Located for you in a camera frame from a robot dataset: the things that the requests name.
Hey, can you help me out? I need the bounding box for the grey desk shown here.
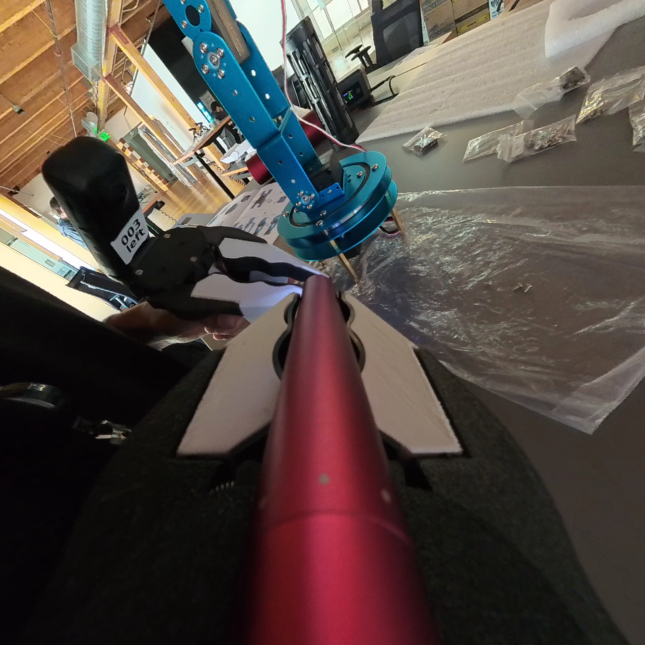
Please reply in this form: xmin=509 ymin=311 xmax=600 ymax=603
xmin=176 ymin=20 xmax=645 ymax=645

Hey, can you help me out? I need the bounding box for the red white servo cable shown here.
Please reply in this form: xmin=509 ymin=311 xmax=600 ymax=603
xmin=279 ymin=0 xmax=366 ymax=152

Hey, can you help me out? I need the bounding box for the clear plastic sheet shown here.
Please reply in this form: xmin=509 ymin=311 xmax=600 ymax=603
xmin=322 ymin=185 xmax=645 ymax=434

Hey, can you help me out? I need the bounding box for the silver ventilation duct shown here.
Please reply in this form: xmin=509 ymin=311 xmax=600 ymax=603
xmin=71 ymin=0 xmax=109 ymax=81

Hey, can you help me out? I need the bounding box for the brown cardboard box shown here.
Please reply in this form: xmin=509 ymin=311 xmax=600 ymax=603
xmin=419 ymin=0 xmax=505 ymax=43

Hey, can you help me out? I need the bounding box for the red metal screwdriver handle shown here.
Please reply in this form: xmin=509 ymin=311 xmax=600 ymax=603
xmin=237 ymin=276 xmax=444 ymax=645

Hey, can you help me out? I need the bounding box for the black office chair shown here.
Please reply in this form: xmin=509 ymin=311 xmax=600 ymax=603
xmin=347 ymin=0 xmax=424 ymax=67

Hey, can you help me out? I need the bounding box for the person's left hand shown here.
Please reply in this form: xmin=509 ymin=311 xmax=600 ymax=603
xmin=107 ymin=307 xmax=250 ymax=353

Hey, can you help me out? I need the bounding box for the white corrugated sheet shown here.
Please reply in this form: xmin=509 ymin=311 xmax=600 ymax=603
xmin=355 ymin=23 xmax=588 ymax=144

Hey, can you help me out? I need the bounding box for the metal carabiner clip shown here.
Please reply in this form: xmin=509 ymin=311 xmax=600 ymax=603
xmin=76 ymin=418 xmax=133 ymax=444

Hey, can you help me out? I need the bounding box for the printed instruction sheet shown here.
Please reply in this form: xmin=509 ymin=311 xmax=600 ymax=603
xmin=209 ymin=184 xmax=303 ymax=248

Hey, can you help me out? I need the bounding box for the dark red cylinder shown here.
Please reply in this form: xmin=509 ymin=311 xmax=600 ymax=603
xmin=246 ymin=153 xmax=275 ymax=184

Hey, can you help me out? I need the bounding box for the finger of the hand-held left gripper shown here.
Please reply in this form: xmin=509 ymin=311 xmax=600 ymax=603
xmin=214 ymin=237 xmax=326 ymax=283
xmin=194 ymin=274 xmax=304 ymax=324

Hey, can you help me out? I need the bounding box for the black slotted cylinder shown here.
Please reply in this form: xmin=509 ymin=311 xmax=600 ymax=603
xmin=285 ymin=15 xmax=359 ymax=147

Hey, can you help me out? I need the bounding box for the small clear parts bag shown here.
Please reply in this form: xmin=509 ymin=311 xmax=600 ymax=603
xmin=514 ymin=67 xmax=591 ymax=115
xmin=463 ymin=132 xmax=506 ymax=163
xmin=403 ymin=127 xmax=447 ymax=153
xmin=496 ymin=116 xmax=578 ymax=162
xmin=627 ymin=101 xmax=645 ymax=153
xmin=576 ymin=67 xmax=645 ymax=125

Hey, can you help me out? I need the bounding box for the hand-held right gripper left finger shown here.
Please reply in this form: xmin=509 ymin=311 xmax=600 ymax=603
xmin=177 ymin=294 xmax=302 ymax=458

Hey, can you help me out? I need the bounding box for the black power unit with display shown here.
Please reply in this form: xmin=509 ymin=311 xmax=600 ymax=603
xmin=337 ymin=68 xmax=376 ymax=109

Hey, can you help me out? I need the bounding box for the blue toy robot arm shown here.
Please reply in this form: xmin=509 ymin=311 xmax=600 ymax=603
xmin=161 ymin=0 xmax=407 ymax=284

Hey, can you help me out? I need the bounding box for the white foam piece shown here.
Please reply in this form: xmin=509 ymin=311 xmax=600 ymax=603
xmin=543 ymin=0 xmax=645 ymax=57

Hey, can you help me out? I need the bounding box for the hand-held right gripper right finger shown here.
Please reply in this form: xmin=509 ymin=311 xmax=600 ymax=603
xmin=341 ymin=291 xmax=464 ymax=457

